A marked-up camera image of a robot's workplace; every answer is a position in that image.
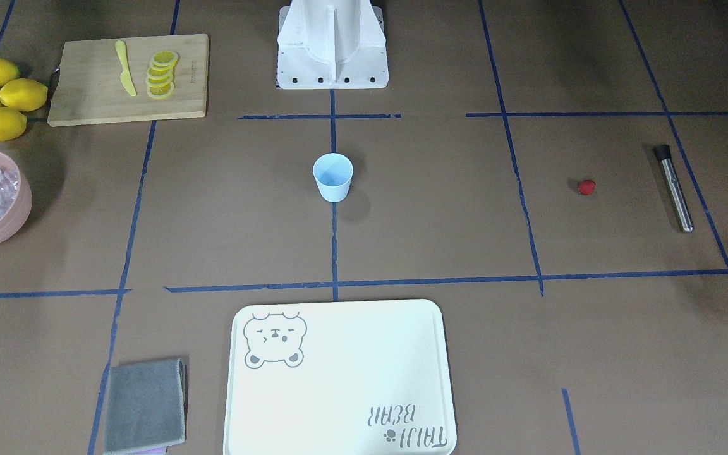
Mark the light blue plastic cup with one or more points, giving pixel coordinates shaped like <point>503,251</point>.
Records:
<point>333,174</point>

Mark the red strawberry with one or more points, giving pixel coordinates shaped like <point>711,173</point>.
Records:
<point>587,187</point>

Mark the grey folded cloth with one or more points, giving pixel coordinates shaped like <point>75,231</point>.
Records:
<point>145,407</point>

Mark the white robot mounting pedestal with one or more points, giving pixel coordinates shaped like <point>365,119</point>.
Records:
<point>331,45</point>

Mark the steel muddler black tip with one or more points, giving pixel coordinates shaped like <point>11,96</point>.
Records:
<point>663,155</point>

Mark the yellow plastic knife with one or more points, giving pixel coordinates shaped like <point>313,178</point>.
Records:
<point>125,75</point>

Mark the lemon slice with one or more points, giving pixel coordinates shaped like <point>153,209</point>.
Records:
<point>160,92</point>
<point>160,81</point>
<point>164,59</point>
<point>157,72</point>

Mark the cream bear serving tray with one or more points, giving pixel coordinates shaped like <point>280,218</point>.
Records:
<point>355,377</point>

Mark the bamboo cutting board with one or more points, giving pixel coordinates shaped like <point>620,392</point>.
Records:
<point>89,89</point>

